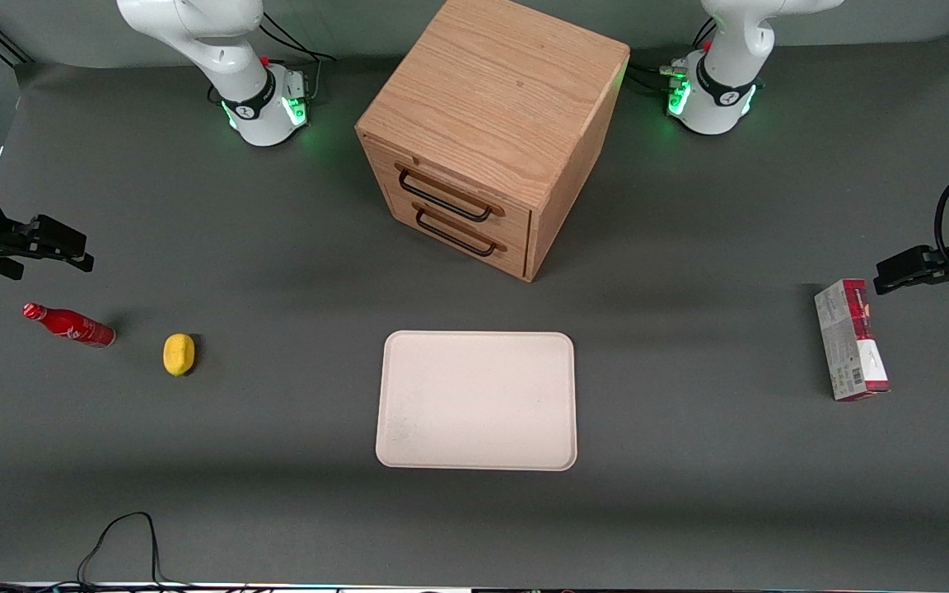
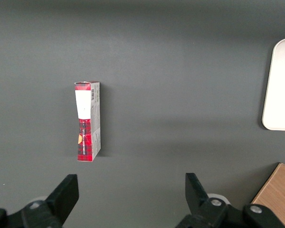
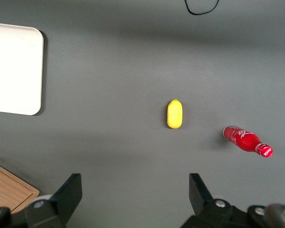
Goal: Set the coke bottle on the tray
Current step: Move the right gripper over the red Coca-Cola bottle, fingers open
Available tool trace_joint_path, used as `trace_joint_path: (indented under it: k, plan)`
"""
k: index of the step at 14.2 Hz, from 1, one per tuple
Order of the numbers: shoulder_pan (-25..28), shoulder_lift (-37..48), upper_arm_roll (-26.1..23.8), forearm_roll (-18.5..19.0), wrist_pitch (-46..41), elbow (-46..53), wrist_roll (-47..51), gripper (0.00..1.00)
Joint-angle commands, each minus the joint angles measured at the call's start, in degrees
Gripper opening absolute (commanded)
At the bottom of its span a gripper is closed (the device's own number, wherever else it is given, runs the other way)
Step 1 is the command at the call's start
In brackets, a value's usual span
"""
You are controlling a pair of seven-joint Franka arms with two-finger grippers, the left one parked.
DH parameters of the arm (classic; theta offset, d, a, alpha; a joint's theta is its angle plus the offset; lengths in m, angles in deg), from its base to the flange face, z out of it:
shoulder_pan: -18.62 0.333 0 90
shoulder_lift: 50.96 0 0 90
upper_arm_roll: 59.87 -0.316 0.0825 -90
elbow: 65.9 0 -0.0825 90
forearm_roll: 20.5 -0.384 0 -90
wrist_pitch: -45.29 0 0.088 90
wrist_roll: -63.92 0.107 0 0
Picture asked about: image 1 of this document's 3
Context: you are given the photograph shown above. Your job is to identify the long black drawer handle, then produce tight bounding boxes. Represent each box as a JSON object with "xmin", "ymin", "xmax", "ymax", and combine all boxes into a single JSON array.
[{"xmin": 396, "ymin": 162, "xmax": 506, "ymax": 223}]

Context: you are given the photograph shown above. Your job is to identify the red and white carton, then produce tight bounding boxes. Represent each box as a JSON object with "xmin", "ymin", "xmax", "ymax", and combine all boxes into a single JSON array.
[{"xmin": 814, "ymin": 278, "xmax": 892, "ymax": 403}]

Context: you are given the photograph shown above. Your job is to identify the cream rectangular tray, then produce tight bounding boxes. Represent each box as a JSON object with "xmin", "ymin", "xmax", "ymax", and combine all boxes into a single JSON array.
[{"xmin": 375, "ymin": 330, "xmax": 578, "ymax": 472}]

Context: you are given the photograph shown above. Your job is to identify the wooden drawer cabinet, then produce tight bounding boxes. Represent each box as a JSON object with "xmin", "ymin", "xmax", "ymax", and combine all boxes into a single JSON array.
[{"xmin": 355, "ymin": 0, "xmax": 630, "ymax": 283}]

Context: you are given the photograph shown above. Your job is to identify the yellow lemon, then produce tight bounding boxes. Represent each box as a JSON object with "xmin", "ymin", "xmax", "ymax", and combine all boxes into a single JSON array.
[{"xmin": 162, "ymin": 333, "xmax": 196, "ymax": 377}]

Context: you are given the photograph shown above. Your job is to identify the wooden drawer with long handle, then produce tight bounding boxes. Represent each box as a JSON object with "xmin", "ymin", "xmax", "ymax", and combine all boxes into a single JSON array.
[{"xmin": 362, "ymin": 134, "xmax": 535, "ymax": 248}]

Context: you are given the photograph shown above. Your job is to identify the red coke bottle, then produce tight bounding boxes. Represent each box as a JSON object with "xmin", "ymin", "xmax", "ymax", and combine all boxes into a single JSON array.
[{"xmin": 22, "ymin": 302, "xmax": 117, "ymax": 349}]

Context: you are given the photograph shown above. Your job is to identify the short black drawer handle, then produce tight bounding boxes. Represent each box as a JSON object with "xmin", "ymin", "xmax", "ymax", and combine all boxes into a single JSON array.
[{"xmin": 414, "ymin": 202, "xmax": 508, "ymax": 258}]

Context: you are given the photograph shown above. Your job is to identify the black looped table cable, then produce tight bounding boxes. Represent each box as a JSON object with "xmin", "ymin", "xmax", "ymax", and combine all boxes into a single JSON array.
[{"xmin": 75, "ymin": 511, "xmax": 166, "ymax": 587}]

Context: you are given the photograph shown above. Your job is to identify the dark metal frame rail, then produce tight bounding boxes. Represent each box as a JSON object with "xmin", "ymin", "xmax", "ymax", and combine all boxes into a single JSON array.
[{"xmin": 0, "ymin": 29, "xmax": 35, "ymax": 67}]

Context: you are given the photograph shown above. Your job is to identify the black left arm base cables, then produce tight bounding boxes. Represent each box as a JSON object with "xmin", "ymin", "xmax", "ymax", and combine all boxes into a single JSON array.
[{"xmin": 627, "ymin": 18, "xmax": 716, "ymax": 96}]

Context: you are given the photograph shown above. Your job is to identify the dark grey table mat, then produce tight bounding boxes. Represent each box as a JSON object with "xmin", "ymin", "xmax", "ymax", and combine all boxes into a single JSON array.
[{"xmin": 0, "ymin": 33, "xmax": 949, "ymax": 590}]

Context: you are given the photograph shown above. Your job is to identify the wooden drawer with short handle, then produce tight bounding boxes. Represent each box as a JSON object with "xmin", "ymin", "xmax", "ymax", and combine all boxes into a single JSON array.
[{"xmin": 392, "ymin": 194, "xmax": 529, "ymax": 279}]

